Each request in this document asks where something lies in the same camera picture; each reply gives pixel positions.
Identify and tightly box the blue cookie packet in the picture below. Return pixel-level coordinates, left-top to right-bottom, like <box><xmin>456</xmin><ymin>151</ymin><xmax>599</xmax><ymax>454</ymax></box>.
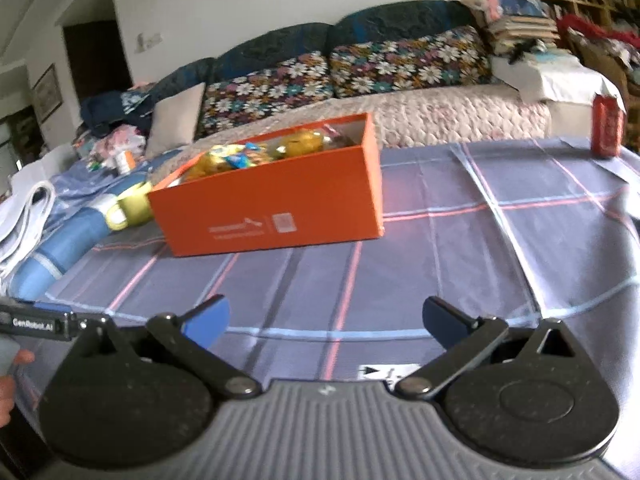
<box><xmin>224</xmin><ymin>143</ymin><xmax>273</xmax><ymax>169</ymax></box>

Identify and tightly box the yellow snack bag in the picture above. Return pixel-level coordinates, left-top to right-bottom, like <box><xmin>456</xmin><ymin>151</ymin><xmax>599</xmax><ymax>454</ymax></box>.
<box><xmin>182</xmin><ymin>144</ymin><xmax>243</xmax><ymax>182</ymax></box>
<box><xmin>276</xmin><ymin>129</ymin><xmax>324</xmax><ymax>159</ymax></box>

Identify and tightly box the chocolate cake snack packet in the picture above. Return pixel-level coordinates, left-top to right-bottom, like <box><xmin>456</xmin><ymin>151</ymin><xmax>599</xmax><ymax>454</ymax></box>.
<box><xmin>322</xmin><ymin>122</ymin><xmax>362</xmax><ymax>151</ymax></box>

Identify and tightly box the white cloth on sofa arm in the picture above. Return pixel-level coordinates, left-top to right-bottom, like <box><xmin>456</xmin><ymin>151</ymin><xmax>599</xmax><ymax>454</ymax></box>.
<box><xmin>490</xmin><ymin>54</ymin><xmax>626</xmax><ymax>110</ymax></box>

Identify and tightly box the person's left hand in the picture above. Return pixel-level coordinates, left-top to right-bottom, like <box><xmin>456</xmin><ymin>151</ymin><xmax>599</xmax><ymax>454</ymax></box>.
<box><xmin>0</xmin><ymin>349</ymin><xmax>35</xmax><ymax>428</ymax></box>

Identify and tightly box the blue striped bedding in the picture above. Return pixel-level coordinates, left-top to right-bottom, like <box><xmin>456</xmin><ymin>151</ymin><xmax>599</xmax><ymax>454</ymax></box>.
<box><xmin>3</xmin><ymin>150</ymin><xmax>178</xmax><ymax>301</ymax></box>

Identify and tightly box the yellow-green mug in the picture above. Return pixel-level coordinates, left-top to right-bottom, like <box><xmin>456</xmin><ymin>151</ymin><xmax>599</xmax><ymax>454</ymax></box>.
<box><xmin>105</xmin><ymin>182</ymin><xmax>153</xmax><ymax>231</ymax></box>

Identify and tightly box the plaid blue tablecloth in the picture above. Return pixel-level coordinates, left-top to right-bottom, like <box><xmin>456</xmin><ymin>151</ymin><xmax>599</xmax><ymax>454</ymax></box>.
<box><xmin>40</xmin><ymin>139</ymin><xmax>639</xmax><ymax>442</ymax></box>

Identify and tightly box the small framed picture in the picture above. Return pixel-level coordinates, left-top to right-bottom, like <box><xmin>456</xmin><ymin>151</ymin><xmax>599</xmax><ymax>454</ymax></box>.
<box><xmin>32</xmin><ymin>64</ymin><xmax>63</xmax><ymax>124</ymax></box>

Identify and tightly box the beige plain pillow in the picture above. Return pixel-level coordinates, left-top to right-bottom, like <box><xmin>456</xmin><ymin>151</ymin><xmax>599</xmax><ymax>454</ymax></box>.
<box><xmin>144</xmin><ymin>82</ymin><xmax>206</xmax><ymax>159</ymax></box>

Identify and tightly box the red soda can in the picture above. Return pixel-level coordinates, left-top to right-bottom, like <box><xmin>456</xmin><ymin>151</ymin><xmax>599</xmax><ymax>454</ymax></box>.
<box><xmin>590</xmin><ymin>94</ymin><xmax>626</xmax><ymax>159</ymax></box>

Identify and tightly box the orange cardboard box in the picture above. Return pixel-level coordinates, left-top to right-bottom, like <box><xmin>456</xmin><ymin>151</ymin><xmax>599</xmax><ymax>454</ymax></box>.
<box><xmin>149</xmin><ymin>114</ymin><xmax>384</xmax><ymax>257</ymax></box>

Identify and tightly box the quilted beige sofa cover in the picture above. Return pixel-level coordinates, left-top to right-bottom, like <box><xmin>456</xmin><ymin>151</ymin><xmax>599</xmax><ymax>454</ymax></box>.
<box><xmin>150</xmin><ymin>84</ymin><xmax>552</xmax><ymax>184</ymax></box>

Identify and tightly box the wicker chair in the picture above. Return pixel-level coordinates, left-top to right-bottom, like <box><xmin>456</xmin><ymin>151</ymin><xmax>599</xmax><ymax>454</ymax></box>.
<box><xmin>556</xmin><ymin>14</ymin><xmax>639</xmax><ymax>110</ymax></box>

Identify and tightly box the right floral cushion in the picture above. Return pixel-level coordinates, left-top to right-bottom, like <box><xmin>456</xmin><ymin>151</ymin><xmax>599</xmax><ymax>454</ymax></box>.
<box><xmin>330</xmin><ymin>25</ymin><xmax>491</xmax><ymax>98</ymax></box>

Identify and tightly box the floral cushion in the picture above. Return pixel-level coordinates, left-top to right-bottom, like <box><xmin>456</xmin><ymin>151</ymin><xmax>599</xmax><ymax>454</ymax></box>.
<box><xmin>330</xmin><ymin>25</ymin><xmax>491</xmax><ymax>98</ymax></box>
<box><xmin>196</xmin><ymin>51</ymin><xmax>333</xmax><ymax>139</ymax></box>

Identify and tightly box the left floral cushion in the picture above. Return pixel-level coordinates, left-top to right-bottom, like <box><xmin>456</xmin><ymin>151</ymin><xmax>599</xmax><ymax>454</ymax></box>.
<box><xmin>196</xmin><ymin>51</ymin><xmax>333</xmax><ymax>139</ymax></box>

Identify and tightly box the stack of books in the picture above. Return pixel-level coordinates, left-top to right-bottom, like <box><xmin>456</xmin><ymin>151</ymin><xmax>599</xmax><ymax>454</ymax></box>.
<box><xmin>461</xmin><ymin>0</ymin><xmax>567</xmax><ymax>64</ymax></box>

